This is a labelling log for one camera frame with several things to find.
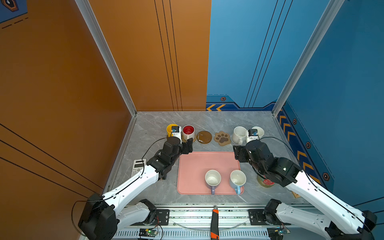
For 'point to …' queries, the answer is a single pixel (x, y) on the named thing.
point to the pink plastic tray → (192, 167)
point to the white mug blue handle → (237, 179)
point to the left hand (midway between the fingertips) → (187, 137)
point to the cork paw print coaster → (222, 138)
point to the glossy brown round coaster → (204, 137)
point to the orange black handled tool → (214, 224)
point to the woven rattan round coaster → (194, 139)
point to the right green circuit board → (277, 233)
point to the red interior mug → (188, 132)
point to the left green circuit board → (146, 232)
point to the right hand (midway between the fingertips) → (238, 147)
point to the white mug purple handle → (213, 178)
